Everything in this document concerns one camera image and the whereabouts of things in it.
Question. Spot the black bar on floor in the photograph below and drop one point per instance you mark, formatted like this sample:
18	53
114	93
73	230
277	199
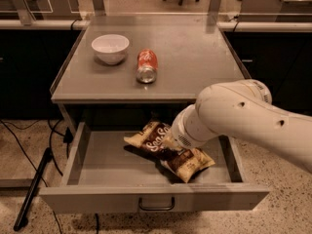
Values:
22	221

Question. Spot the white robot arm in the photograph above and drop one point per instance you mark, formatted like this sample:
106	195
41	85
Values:
244	110

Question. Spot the white ceramic bowl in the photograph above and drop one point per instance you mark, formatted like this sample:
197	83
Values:
111	48

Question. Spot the grey open drawer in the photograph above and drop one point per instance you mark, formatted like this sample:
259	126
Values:
105	175

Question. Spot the orange soda can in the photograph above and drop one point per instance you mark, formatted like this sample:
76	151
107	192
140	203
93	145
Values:
147	65

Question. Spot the brown chip bag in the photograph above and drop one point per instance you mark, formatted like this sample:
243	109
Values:
184	163

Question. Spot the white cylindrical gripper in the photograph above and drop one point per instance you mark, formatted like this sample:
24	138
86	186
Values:
179	135

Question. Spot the grey cabinet counter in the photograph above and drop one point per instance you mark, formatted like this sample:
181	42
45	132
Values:
170	59

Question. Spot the white horizontal rail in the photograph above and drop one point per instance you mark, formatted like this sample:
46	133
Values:
304	27

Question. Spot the black drawer handle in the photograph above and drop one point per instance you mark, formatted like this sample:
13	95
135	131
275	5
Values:
156	204

